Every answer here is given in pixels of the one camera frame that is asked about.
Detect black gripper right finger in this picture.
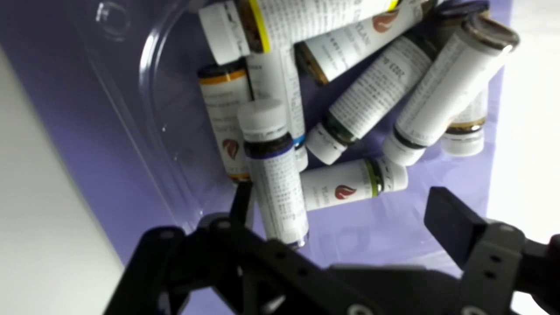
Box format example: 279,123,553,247
422,186,560,315

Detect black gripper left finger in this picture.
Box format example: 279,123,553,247
104,179,329,315

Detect white bottle dark blue band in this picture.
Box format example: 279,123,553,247
235,98,312,250

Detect white bottle gold band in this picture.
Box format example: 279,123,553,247
429,0,494,159

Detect purple table mat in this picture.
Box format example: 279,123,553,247
0,0,515,277

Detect white bottle orange band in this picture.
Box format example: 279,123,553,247
196,60,256,184

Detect white bottle olive green band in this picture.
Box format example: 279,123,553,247
300,156,412,214

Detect white bottle light blue band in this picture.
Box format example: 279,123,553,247
247,47,312,175

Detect white bottle dark green band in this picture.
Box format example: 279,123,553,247
305,33,438,168

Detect white bottle brown band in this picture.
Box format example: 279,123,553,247
296,0,441,84

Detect white bottle yellow band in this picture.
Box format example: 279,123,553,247
196,0,406,67

